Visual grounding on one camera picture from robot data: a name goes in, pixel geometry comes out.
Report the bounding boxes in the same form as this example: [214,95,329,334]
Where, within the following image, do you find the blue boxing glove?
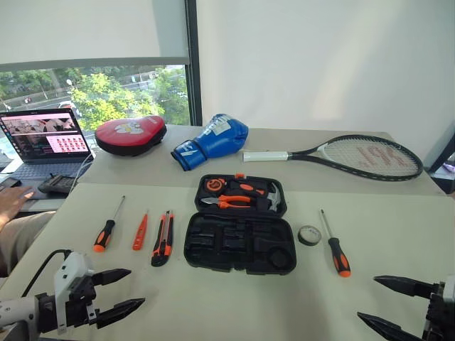
[170,113,250,173]

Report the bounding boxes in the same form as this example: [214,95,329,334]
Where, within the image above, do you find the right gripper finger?
[373,274,440,299]
[356,311,424,341]

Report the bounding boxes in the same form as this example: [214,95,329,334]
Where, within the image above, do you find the black tennis racket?
[242,134,425,183]

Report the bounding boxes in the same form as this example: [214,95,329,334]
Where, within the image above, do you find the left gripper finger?
[95,297,147,330]
[91,268,133,288]

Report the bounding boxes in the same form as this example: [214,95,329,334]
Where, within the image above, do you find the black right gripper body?
[422,282,447,341]

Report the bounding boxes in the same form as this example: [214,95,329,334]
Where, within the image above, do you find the orange handled pliers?
[200,194,252,210]

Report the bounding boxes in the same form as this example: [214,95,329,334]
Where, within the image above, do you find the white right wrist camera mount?
[439,274,455,341]

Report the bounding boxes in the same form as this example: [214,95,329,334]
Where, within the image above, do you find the black tool case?
[183,173,298,276]

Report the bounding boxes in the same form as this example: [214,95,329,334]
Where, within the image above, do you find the orange black tape measure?
[205,178,224,195]

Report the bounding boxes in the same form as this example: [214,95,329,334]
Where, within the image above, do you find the black electrical tape roll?
[297,224,323,247]

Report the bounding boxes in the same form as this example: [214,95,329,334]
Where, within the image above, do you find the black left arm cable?
[21,249,72,298]

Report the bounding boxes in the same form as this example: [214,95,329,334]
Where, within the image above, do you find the dark window frame post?
[184,0,204,126]

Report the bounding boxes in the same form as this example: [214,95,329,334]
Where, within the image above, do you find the person's beige trouser leg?
[0,210,58,278]

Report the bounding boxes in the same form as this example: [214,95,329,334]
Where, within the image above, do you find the dark furniture with purple item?
[422,117,455,195]

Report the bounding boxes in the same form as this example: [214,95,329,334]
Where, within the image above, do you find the person's bare hand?
[0,185,37,232]

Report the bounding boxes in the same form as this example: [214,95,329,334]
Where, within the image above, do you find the open laptop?
[0,107,95,186]

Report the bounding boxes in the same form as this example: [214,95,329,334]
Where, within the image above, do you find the black handheld controller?
[36,173,77,195]

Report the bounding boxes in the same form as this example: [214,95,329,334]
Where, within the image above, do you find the white cable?
[69,151,95,193]

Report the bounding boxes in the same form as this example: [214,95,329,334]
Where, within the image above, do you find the black orange utility knife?
[150,210,176,268]

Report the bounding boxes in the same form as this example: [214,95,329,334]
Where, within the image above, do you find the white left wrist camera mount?
[53,251,95,335]

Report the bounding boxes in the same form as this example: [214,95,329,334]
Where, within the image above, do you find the stubby orange black screwdriver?
[227,180,266,197]

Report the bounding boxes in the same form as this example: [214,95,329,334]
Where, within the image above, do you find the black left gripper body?
[65,273,100,328]

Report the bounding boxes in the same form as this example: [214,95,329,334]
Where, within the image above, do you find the orange voltage tester pen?
[132,209,150,251]

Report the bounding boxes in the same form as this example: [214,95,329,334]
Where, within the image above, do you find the silver claw hammer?
[263,182,284,214]

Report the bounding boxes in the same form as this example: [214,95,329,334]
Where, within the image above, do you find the red boxing focus mitt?
[93,114,168,158]

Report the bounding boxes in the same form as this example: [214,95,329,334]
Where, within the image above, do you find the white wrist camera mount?
[53,251,95,335]
[439,274,455,341]

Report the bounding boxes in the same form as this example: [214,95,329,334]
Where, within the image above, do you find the white roller window blind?
[0,0,190,73]

